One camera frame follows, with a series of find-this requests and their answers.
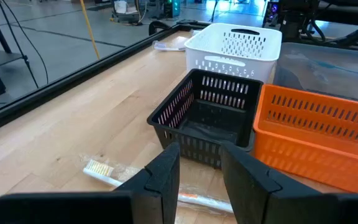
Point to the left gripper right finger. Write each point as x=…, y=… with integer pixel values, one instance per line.
x=250, y=193

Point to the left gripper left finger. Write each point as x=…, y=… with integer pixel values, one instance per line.
x=154, y=193

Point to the orange toothbrush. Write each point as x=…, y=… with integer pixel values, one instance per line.
x=204, y=202

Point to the purple toothbrush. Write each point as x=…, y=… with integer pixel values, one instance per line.
x=169, y=47

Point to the smoky grey transparent bin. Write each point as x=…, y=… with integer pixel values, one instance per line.
x=306, y=56

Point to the blue toothbrush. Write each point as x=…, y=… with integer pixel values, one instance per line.
x=337, y=67

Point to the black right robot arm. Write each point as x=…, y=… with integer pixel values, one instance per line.
x=291, y=25

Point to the orange plastic slotted basket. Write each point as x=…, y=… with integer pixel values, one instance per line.
x=306, y=155

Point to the black plastic slotted basket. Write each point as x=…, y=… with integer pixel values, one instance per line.
x=210, y=124

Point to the white plastic slotted basket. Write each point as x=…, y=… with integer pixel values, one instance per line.
x=204, y=43

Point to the computer tower purple light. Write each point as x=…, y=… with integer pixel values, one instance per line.
x=272, y=14

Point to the computer tower teal light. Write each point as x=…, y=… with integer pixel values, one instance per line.
x=171, y=7

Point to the grey equipment cart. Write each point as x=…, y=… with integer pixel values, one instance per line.
x=121, y=7

